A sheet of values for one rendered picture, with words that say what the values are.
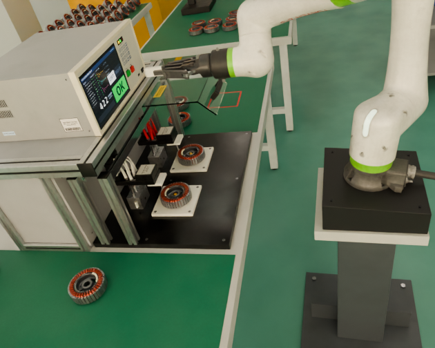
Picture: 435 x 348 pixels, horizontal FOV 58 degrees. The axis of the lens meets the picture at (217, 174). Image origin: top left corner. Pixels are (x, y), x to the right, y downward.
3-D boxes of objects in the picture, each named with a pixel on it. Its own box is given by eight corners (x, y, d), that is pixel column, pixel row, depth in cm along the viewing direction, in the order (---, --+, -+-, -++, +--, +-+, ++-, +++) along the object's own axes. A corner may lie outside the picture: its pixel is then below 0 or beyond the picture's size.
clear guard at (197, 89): (227, 83, 154) (224, 70, 150) (216, 115, 135) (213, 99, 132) (150, 90, 162) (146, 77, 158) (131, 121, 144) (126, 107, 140)
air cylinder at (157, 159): (167, 156, 164) (163, 146, 161) (162, 167, 158) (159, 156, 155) (156, 157, 165) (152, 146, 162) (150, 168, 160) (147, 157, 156)
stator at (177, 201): (195, 188, 142) (192, 180, 140) (188, 209, 133) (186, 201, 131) (166, 188, 145) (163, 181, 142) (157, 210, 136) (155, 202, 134)
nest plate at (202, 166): (213, 149, 162) (213, 146, 161) (206, 171, 151) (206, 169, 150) (179, 150, 166) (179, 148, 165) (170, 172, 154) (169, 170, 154)
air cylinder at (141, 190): (150, 195, 146) (146, 184, 142) (143, 209, 140) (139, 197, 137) (137, 195, 147) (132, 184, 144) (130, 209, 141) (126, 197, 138)
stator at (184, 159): (207, 148, 161) (205, 141, 158) (204, 165, 152) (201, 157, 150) (181, 151, 163) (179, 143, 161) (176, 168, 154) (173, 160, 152)
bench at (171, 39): (300, 42, 436) (297, -31, 391) (297, 133, 296) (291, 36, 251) (206, 53, 464) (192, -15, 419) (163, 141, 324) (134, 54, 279)
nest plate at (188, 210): (201, 187, 144) (201, 184, 143) (192, 216, 132) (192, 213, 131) (163, 188, 147) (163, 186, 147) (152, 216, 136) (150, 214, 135)
